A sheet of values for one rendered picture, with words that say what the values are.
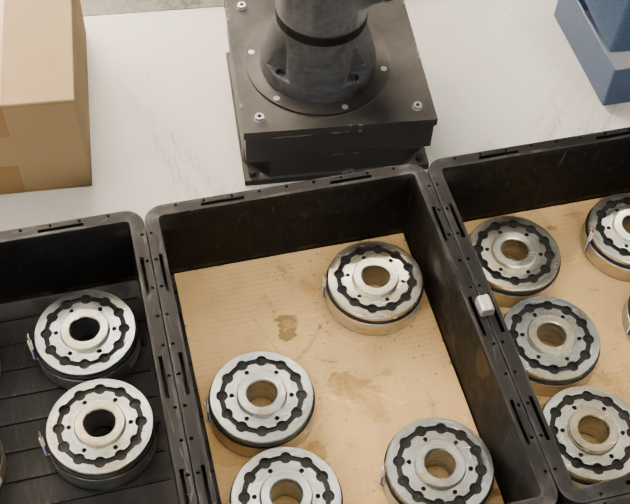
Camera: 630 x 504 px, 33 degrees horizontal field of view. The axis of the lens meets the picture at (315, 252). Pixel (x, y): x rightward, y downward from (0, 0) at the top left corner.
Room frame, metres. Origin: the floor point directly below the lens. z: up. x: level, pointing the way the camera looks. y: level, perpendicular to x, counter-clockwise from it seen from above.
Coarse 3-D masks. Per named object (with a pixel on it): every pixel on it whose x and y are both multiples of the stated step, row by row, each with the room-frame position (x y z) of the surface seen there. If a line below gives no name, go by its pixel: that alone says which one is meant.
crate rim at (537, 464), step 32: (256, 192) 0.69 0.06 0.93; (288, 192) 0.70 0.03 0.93; (320, 192) 0.70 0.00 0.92; (448, 224) 0.67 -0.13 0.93; (160, 256) 0.61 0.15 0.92; (448, 256) 0.63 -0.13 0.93; (160, 288) 0.57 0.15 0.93; (480, 320) 0.55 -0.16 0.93; (192, 384) 0.46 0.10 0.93; (512, 384) 0.48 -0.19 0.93; (192, 416) 0.43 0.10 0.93; (512, 416) 0.45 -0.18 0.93; (192, 448) 0.40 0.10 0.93; (544, 480) 0.39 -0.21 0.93
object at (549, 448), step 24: (528, 144) 0.78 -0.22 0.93; (552, 144) 0.79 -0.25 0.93; (576, 144) 0.79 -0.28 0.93; (600, 144) 0.79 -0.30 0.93; (432, 168) 0.74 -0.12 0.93; (456, 168) 0.75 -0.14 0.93; (456, 216) 0.68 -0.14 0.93; (456, 240) 0.65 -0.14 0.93; (480, 264) 0.62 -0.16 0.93; (480, 288) 0.59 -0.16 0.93; (504, 336) 0.54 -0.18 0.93; (528, 384) 0.48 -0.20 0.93; (528, 408) 0.46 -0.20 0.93; (552, 456) 0.41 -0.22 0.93; (624, 480) 0.40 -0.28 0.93
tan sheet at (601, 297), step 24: (528, 216) 0.76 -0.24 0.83; (552, 216) 0.77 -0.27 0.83; (576, 216) 0.77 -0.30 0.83; (576, 240) 0.73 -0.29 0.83; (576, 264) 0.70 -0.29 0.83; (552, 288) 0.67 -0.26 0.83; (576, 288) 0.67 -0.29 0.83; (600, 288) 0.67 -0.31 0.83; (624, 288) 0.67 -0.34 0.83; (504, 312) 0.63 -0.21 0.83; (600, 312) 0.64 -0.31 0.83; (600, 336) 0.61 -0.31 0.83; (624, 336) 0.61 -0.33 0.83; (600, 360) 0.58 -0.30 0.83; (624, 360) 0.58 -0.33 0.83; (600, 384) 0.55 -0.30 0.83; (624, 384) 0.55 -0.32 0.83
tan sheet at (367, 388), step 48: (384, 240) 0.72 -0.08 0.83; (192, 288) 0.64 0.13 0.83; (240, 288) 0.64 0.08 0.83; (288, 288) 0.64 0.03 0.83; (192, 336) 0.58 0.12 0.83; (240, 336) 0.58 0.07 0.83; (288, 336) 0.58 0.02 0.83; (336, 336) 0.59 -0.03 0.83; (384, 336) 0.59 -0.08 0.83; (432, 336) 0.59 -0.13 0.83; (336, 384) 0.53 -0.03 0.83; (384, 384) 0.53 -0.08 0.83; (432, 384) 0.54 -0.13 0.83; (336, 432) 0.48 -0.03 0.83; (384, 432) 0.48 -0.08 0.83
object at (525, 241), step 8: (512, 232) 0.71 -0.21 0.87; (496, 240) 0.70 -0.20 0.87; (504, 240) 0.70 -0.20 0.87; (512, 240) 0.70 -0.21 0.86; (520, 240) 0.70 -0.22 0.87; (528, 240) 0.70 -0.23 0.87; (496, 248) 0.69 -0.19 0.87; (528, 248) 0.69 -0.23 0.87; (496, 256) 0.68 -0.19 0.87; (504, 256) 0.68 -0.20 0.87; (528, 256) 0.68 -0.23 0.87; (536, 256) 0.68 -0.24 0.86; (504, 264) 0.67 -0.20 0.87; (512, 264) 0.67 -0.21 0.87; (520, 264) 0.67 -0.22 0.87; (528, 264) 0.67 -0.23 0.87
